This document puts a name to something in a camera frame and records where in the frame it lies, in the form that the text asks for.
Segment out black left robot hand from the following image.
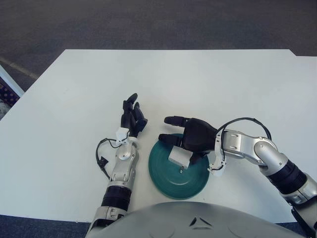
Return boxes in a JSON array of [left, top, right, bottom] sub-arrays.
[[120, 93, 149, 138]]

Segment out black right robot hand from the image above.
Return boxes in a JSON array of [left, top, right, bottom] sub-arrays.
[[158, 115, 219, 165]]

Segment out white charger plug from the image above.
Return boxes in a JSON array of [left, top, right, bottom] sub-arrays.
[[168, 146, 193, 174]]

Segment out teal ceramic plate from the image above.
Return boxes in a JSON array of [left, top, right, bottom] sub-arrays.
[[148, 133, 211, 200]]

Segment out grey robot torso shell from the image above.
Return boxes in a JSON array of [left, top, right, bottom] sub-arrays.
[[86, 201, 305, 238]]

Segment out dark patterned mat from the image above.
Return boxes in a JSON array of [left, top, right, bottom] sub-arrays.
[[0, 76, 20, 120]]

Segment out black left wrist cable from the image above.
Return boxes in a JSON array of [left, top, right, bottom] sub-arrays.
[[96, 138, 120, 179]]

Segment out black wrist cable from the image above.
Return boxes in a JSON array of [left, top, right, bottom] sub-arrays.
[[96, 138, 120, 179], [216, 117, 272, 140]]

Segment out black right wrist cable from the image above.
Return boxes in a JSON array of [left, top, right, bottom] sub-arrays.
[[216, 117, 272, 140]]

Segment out white frame bar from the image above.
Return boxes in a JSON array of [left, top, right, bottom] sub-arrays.
[[0, 64, 25, 98]]

